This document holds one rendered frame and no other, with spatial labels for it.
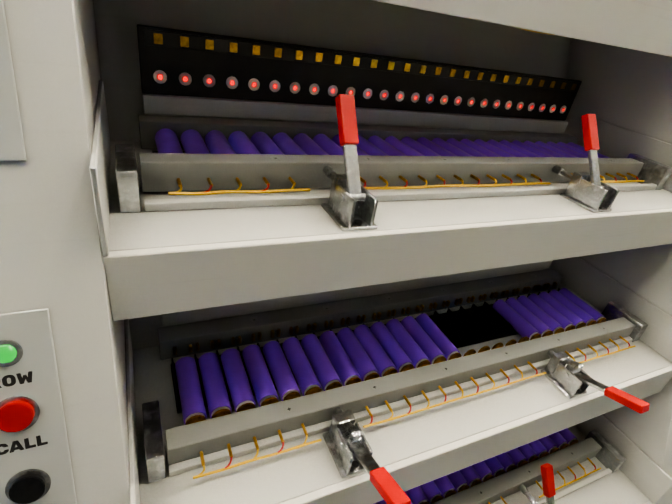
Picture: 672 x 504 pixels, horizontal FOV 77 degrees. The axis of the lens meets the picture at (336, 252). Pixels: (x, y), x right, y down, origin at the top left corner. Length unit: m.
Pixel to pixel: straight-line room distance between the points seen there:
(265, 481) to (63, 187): 0.25
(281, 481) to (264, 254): 0.18
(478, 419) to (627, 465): 0.35
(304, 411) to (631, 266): 0.48
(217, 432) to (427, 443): 0.18
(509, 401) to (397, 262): 0.22
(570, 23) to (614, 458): 0.56
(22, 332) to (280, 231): 0.15
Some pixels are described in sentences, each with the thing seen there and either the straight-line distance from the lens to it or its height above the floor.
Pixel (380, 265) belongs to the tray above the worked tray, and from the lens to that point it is 0.31.
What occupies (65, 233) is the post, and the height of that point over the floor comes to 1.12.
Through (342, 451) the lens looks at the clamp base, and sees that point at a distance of 0.37.
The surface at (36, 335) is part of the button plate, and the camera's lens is 0.27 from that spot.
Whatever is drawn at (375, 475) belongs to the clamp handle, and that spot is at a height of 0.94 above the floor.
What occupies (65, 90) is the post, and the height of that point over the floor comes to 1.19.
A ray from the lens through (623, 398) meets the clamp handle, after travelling 0.50.
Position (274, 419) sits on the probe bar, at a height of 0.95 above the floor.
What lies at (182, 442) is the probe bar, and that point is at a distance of 0.36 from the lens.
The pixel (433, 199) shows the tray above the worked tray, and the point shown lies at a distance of 0.38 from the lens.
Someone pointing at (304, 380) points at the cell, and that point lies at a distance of 0.40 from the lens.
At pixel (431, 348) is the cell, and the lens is 0.47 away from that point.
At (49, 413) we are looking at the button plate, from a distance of 0.28.
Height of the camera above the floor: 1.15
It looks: 12 degrees down
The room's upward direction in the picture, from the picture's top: straight up
